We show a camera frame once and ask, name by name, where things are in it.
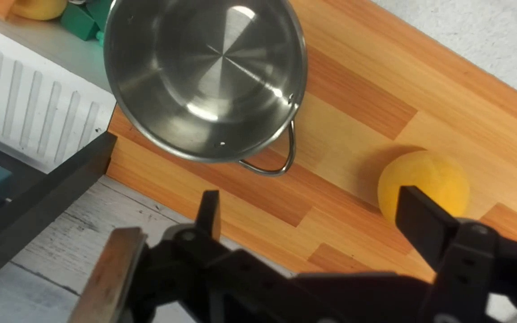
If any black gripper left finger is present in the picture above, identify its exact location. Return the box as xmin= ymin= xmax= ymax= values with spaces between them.
xmin=160 ymin=189 xmax=239 ymax=271

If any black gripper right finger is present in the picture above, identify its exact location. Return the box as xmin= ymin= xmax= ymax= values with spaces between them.
xmin=397 ymin=185 xmax=503 ymax=289

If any yellow lemon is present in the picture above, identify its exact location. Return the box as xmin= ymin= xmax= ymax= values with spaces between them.
xmin=375 ymin=149 xmax=472 ymax=227

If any stainless steel pot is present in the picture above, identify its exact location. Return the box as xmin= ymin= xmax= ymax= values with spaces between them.
xmin=103 ymin=0 xmax=309 ymax=178

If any white toy sink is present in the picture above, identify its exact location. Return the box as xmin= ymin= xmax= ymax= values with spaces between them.
xmin=0 ymin=0 xmax=119 ymax=176

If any green toy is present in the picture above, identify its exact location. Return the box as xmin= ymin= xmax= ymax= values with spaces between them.
xmin=60 ymin=0 xmax=113 ymax=44

